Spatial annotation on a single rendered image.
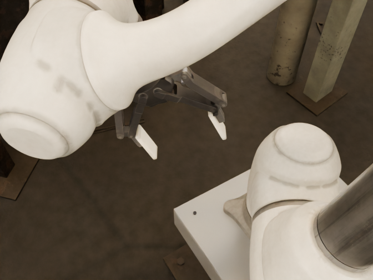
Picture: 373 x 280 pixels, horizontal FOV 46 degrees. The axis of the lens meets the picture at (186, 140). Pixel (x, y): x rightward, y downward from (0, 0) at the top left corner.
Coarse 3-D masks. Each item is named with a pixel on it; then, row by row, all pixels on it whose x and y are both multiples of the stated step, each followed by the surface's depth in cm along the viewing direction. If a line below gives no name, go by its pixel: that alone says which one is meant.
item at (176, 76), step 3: (183, 69) 65; (186, 69) 66; (177, 72) 66; (180, 72) 66; (189, 72) 66; (168, 75) 67; (171, 75) 66; (174, 75) 66; (177, 75) 66; (174, 78) 66; (177, 78) 66; (180, 78) 66; (180, 81) 67
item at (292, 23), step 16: (288, 0) 148; (304, 0) 145; (288, 16) 152; (304, 16) 150; (288, 32) 157; (304, 32) 157; (272, 48) 170; (288, 48) 162; (272, 64) 173; (288, 64) 169; (272, 80) 178; (288, 80) 176
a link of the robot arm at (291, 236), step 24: (360, 192) 54; (264, 216) 75; (288, 216) 67; (312, 216) 64; (336, 216) 57; (360, 216) 54; (264, 240) 70; (288, 240) 63; (312, 240) 61; (336, 240) 58; (360, 240) 55; (264, 264) 68; (288, 264) 62; (312, 264) 60; (336, 264) 60; (360, 264) 58
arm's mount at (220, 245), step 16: (240, 176) 105; (208, 192) 101; (224, 192) 101; (240, 192) 102; (176, 208) 98; (192, 208) 98; (208, 208) 98; (176, 224) 103; (192, 224) 96; (208, 224) 96; (224, 224) 96; (192, 240) 95; (208, 240) 93; (224, 240) 93; (240, 240) 93; (208, 256) 91; (224, 256) 91; (240, 256) 91; (208, 272) 96; (224, 272) 89; (240, 272) 89
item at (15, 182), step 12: (0, 144) 143; (0, 156) 145; (12, 156) 157; (24, 156) 157; (0, 168) 147; (12, 168) 154; (24, 168) 154; (0, 180) 151; (12, 180) 151; (24, 180) 151; (0, 192) 148; (12, 192) 148
